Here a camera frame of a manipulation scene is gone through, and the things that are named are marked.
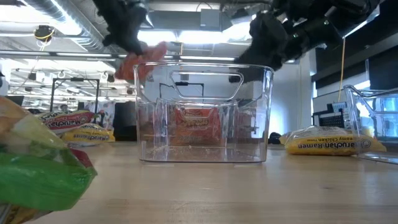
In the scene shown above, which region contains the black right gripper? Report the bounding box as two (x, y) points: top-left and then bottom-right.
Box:
(236, 11), (295, 72)

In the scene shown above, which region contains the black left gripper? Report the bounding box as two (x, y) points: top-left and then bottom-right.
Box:
(92, 0), (149, 57)

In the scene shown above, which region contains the orange Maruchan ramen pack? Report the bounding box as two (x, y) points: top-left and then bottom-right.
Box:
(114, 41), (169, 82)
(172, 106), (223, 146)

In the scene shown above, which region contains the green Maruchan ramen pack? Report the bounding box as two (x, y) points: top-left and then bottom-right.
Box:
(0, 95), (98, 224)
(36, 110), (96, 135)

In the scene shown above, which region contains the yellow Maruchan ramen pack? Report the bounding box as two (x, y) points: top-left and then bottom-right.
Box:
(279, 125), (387, 157)
(60, 123), (116, 147)

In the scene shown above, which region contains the clear plastic storage bin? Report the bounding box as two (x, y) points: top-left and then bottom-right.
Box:
(154, 98), (261, 147)
(343, 84), (398, 165)
(132, 62), (275, 165)

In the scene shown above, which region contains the long white light bar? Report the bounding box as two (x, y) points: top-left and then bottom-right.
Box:
(0, 50), (298, 63)

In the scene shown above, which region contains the grey ceiling box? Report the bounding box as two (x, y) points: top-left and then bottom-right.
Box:
(200, 8), (224, 32)

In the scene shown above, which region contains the black perforated rack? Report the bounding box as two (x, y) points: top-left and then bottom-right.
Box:
(312, 101), (348, 129)

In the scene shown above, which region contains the black metal stand frame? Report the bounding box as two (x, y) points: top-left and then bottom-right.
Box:
(49, 77), (101, 125)

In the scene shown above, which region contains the yellow extension cord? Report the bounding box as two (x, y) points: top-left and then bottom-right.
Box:
(337, 37), (346, 94)

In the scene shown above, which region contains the yellow black ceiling cord reel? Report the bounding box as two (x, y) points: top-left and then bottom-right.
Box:
(33, 24), (56, 44)

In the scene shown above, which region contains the black frame clamp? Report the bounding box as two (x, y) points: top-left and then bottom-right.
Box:
(269, 132), (282, 146)

